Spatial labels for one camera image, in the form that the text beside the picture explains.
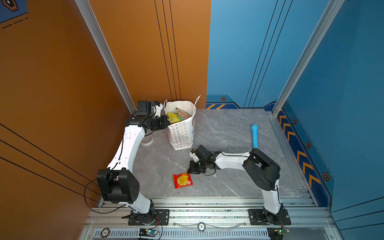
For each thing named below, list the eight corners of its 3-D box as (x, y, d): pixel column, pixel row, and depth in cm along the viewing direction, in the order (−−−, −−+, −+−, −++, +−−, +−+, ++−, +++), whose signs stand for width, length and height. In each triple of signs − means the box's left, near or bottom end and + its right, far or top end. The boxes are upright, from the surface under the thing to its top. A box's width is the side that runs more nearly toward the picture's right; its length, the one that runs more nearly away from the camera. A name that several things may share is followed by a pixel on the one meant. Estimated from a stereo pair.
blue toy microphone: (252, 148, 101) (254, 146, 98) (251, 126, 114) (252, 123, 111) (258, 149, 101) (260, 147, 98) (256, 127, 113) (257, 124, 111)
